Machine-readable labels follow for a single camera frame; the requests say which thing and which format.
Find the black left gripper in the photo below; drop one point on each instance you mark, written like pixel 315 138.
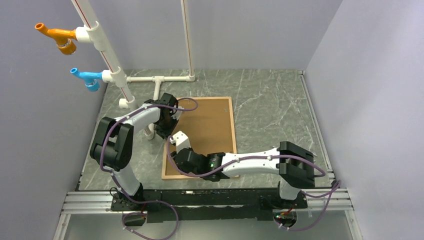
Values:
pixel 165 134

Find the wooden picture frame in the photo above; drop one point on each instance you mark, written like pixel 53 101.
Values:
pixel 210 128

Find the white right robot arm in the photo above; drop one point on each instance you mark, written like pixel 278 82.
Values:
pixel 292 163

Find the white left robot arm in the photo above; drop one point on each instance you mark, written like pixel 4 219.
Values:
pixel 112 146

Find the blue pipe fitting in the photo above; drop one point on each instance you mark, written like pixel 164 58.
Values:
pixel 91 79

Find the white pvc pipe rack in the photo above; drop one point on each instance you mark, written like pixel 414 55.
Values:
pixel 93 33

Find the orange pipe fitting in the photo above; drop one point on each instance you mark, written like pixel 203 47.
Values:
pixel 62 37

